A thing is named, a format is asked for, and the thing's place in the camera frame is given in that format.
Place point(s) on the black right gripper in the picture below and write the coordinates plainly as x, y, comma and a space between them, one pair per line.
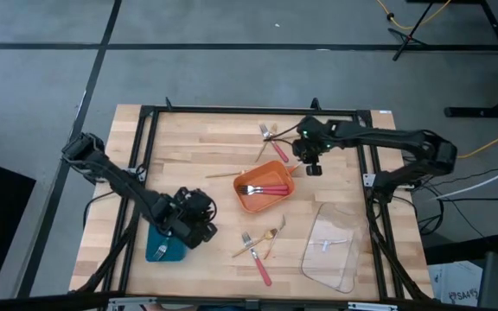
311, 134

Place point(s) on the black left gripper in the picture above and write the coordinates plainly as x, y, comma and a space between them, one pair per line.
188, 233

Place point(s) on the orange plastic bin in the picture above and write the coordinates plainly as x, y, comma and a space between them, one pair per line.
266, 175

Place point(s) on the wooden chopsticks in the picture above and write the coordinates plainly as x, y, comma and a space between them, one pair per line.
223, 174

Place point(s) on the gold spoon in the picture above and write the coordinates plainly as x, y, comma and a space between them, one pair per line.
270, 234

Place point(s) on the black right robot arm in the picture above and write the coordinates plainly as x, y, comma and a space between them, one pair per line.
383, 136

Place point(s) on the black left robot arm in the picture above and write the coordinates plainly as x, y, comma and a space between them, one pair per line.
115, 177

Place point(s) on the teal plastic bin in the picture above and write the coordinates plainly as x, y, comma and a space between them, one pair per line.
175, 255

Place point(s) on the clear plastic bin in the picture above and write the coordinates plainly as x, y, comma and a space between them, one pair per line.
331, 259

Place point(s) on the thin black floor stand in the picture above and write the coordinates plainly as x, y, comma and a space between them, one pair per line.
406, 39

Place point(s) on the white printed cardboard box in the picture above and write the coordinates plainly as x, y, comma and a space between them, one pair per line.
456, 281

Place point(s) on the black metal table frame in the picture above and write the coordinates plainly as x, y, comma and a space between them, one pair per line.
253, 110

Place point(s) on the white metal bracket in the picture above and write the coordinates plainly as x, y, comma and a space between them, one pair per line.
139, 174
369, 180

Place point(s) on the silver metal bracket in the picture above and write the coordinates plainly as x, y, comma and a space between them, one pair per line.
372, 306
132, 303

